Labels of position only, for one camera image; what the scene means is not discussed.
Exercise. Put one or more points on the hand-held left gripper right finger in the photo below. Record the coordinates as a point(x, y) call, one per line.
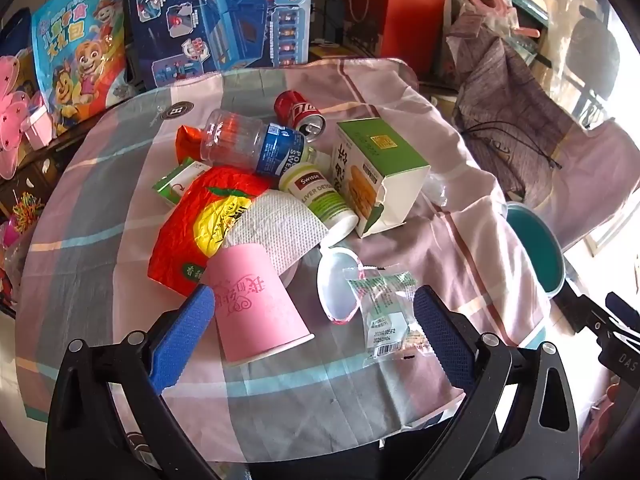
point(445, 335)

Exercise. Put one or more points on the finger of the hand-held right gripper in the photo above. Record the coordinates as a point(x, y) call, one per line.
point(582, 317)
point(622, 307)

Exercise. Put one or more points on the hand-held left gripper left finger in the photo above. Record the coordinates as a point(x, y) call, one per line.
point(185, 335)

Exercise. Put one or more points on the green clear snack packet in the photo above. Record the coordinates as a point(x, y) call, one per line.
point(387, 305)

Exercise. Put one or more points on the pink paper cup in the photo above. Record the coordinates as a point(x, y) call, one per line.
point(260, 305)

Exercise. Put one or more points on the teal trash bin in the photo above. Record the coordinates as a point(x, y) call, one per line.
point(535, 250)

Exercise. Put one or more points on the red orange-print plastic bag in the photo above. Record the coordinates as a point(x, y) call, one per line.
point(190, 230)

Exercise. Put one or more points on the clear red-rimmed plastic cup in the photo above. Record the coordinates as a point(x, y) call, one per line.
point(332, 280)

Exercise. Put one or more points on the white embossed paper towel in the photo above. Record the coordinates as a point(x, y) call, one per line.
point(285, 230)

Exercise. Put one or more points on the small green and white box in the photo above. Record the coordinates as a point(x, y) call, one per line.
point(175, 182)

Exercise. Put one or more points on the white supplement bottle green label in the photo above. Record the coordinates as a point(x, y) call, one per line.
point(320, 195)

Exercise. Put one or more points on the green and white carton box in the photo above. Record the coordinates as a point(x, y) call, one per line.
point(375, 160)

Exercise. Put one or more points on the orange snack wrapper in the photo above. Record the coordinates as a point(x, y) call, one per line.
point(187, 142)

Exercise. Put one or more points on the clear plastic bottle blue label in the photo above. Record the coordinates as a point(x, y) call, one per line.
point(250, 142)

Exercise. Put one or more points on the red soda can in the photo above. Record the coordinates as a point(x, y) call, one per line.
point(297, 107)

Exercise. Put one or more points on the pink cloth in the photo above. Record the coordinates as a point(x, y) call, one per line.
point(595, 175)

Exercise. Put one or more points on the pink and grey plaid tablecloth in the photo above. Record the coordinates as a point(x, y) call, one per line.
point(100, 220)

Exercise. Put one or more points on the colourful rubber band bundle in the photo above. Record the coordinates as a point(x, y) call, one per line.
point(27, 212)

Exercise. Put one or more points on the dark patterned cloth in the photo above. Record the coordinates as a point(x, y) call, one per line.
point(505, 105)

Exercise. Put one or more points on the small pink gift box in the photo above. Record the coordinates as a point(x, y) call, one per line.
point(37, 125)

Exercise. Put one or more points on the pink butterfly wings toy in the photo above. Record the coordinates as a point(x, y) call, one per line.
point(12, 115)

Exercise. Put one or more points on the cartoon dog gift bag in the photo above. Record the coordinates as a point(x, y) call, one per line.
point(80, 55)

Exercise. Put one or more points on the blue toy box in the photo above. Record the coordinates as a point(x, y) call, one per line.
point(215, 15)

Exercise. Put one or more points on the red gift bag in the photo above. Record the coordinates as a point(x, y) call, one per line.
point(400, 15)

